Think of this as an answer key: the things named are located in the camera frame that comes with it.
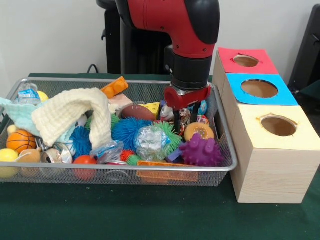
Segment orange toy basketball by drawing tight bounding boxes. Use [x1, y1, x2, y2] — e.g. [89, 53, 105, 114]
[6, 130, 37, 155]

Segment wooden box with three holes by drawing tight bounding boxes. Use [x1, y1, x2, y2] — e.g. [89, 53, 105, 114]
[212, 47, 320, 205]

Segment crumpled clear plastic bottle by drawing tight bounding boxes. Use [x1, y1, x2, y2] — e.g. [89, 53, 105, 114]
[133, 125, 171, 162]

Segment light blue waffle cloth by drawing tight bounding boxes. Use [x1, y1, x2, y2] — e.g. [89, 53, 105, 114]
[0, 96, 76, 145]

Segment purple spiky toy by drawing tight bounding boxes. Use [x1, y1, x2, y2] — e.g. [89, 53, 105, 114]
[178, 133, 225, 168]

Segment large blue spiky ball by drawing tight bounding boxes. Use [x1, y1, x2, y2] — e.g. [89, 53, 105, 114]
[111, 117, 148, 152]

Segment cream waffle cloth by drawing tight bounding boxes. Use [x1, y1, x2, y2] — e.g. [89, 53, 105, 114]
[31, 87, 113, 151]

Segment toy hamburger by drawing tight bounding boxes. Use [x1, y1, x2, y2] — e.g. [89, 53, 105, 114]
[183, 122, 215, 142]

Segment brown toy football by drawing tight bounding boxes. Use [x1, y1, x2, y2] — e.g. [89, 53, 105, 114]
[121, 104, 157, 122]

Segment clear bottle with blue label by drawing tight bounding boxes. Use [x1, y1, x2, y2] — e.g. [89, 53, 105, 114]
[13, 82, 42, 106]

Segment dark green tablecloth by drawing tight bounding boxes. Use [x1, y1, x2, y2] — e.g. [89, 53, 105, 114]
[296, 79, 320, 102]
[0, 72, 320, 240]

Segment black upright panel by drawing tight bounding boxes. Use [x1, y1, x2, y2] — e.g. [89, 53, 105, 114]
[288, 3, 320, 87]

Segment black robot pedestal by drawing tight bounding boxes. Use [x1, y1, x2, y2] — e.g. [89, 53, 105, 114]
[96, 0, 176, 75]

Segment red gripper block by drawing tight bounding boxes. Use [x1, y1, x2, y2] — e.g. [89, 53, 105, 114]
[163, 84, 212, 133]

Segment wire mesh bin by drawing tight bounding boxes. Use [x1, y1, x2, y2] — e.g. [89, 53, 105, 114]
[0, 77, 238, 187]

